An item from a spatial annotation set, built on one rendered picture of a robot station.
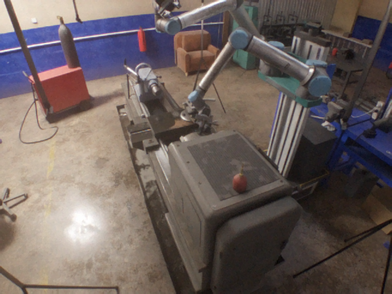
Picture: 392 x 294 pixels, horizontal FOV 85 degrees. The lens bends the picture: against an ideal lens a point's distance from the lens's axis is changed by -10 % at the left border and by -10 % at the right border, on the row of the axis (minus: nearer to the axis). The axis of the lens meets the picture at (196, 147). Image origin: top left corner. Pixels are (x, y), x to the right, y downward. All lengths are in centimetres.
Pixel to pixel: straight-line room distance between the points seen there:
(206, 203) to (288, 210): 39
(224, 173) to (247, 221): 27
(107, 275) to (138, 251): 35
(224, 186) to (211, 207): 14
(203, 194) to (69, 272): 182
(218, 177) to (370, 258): 211
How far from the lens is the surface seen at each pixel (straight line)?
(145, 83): 270
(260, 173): 123
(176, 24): 159
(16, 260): 297
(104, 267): 252
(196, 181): 116
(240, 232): 107
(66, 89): 466
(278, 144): 268
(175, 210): 168
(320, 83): 169
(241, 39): 159
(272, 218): 114
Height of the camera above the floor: 219
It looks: 39 degrees down
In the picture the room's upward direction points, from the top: straight up
